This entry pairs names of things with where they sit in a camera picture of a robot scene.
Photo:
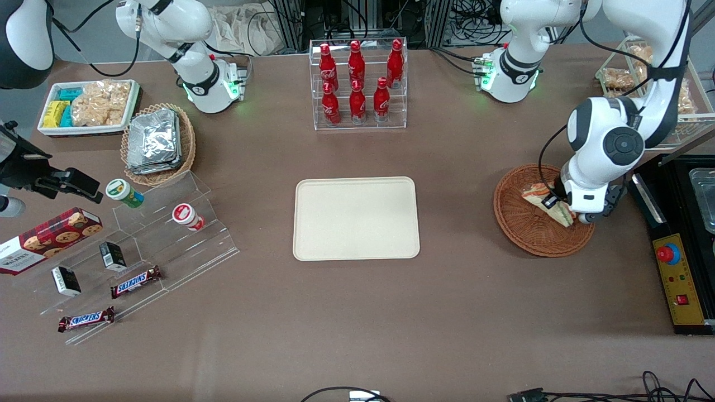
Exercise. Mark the green lidded cup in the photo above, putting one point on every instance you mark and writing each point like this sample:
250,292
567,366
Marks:
122,191

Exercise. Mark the silver foil packet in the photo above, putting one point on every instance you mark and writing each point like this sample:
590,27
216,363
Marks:
153,168
153,137

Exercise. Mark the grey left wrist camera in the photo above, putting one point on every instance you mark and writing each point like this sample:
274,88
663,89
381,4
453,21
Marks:
586,218

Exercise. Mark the red Walkers cookie box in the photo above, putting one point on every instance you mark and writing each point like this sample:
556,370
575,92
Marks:
50,239

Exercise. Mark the clear acrylic stepped stand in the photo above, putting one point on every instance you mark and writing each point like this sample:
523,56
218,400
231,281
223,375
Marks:
167,251

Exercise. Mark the beige rectangular tray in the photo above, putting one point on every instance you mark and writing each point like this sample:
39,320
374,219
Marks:
356,219

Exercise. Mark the yellow snack packet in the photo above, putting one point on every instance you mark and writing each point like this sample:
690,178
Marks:
55,114

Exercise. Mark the beige crumpled bag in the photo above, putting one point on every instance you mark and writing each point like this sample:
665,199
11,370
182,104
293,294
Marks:
246,28

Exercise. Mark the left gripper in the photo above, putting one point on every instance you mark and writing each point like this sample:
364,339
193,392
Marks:
559,195

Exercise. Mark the metal pan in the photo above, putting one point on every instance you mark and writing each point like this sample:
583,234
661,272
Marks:
705,198

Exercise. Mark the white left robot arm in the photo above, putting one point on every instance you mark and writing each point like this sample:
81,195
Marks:
620,145

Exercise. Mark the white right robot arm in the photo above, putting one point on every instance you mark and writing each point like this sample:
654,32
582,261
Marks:
184,22

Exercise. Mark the Snickers chocolate bar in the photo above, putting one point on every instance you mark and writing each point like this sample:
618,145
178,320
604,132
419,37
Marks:
85,319
136,281

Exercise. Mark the black appliance housing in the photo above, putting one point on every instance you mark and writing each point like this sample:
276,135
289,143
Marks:
670,195

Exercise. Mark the triangular sandwich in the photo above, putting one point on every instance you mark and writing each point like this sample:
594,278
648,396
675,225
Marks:
536,194

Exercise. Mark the clear bag of crackers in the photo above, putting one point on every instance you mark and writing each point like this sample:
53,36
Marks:
100,103

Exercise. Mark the clear acrylic bottle rack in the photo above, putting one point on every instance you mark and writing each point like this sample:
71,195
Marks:
368,125

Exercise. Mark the small white device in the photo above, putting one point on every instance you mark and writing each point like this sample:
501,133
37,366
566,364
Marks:
364,396

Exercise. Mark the red cola bottle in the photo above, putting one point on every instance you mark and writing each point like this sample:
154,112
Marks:
395,64
381,101
328,66
330,107
357,105
356,64

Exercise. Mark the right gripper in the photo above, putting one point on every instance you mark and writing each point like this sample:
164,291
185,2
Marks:
23,175

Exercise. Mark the white rectangular snack tray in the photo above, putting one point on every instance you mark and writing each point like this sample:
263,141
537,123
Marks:
84,130

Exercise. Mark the round brown wicker basket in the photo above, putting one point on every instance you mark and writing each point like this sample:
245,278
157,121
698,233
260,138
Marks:
525,234

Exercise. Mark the clear bag of fried snack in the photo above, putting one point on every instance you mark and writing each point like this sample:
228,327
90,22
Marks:
642,54
617,78
687,100

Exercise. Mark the wicker basket with foil packets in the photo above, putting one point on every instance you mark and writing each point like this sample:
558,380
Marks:
189,139

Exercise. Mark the teal snack packet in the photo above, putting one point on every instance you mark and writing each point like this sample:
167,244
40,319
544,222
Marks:
70,94
66,117

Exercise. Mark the yellow emergency stop control box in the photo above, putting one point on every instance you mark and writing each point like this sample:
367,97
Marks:
684,285

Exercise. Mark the small black box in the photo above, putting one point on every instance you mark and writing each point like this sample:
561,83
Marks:
113,256
66,281

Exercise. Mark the red lidded cup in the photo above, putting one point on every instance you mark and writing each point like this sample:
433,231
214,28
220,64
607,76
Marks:
185,215

